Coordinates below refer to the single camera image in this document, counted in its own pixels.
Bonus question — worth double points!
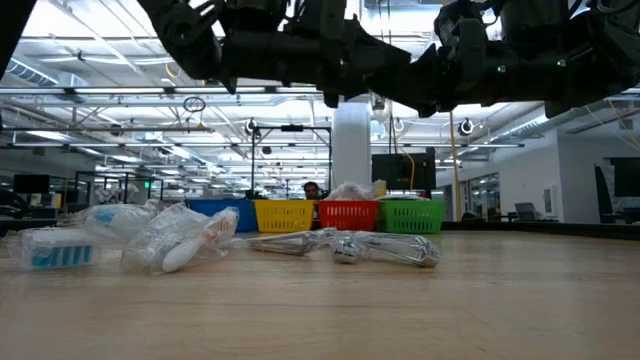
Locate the white building column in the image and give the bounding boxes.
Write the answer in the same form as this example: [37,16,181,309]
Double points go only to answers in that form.
[331,94,373,194]

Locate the black wall monitor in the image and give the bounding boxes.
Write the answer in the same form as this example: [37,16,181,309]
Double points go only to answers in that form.
[610,156,640,199]

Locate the bagged white cotton balls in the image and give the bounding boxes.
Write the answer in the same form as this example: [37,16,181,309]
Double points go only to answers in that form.
[337,180,382,203]

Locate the grey office chair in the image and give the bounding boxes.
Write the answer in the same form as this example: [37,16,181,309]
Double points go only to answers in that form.
[513,201,540,222]

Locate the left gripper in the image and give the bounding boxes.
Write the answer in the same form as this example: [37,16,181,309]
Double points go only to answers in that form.
[218,0,412,109]

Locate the yellow plastic basket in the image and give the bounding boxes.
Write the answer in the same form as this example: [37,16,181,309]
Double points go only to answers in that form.
[253,199,316,234]

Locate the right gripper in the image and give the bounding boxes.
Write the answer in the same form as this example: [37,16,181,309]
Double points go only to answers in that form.
[367,0,507,119]

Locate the blue plastic basket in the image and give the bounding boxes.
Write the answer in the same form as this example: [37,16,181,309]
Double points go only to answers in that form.
[187,198,257,235]

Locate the bagged blue toothbrush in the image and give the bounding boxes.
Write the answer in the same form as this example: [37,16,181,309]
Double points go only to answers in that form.
[74,201,161,246]
[2,225,104,273]

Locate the bagged red toothbrush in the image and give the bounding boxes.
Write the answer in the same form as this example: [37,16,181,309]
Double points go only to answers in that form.
[118,202,244,277]

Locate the green plastic basket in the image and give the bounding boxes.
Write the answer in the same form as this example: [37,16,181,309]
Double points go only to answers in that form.
[375,199,447,235]

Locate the black monitor on stand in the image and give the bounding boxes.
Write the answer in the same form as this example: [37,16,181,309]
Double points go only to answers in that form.
[370,149,438,192]

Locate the black desk monitor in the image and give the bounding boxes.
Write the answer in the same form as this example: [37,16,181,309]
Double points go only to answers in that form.
[12,173,52,196]

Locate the silver ceiling duct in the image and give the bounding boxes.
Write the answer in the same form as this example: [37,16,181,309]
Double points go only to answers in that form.
[478,113,581,147]

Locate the red plastic basket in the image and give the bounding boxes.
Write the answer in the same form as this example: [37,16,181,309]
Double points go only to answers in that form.
[318,199,380,235]

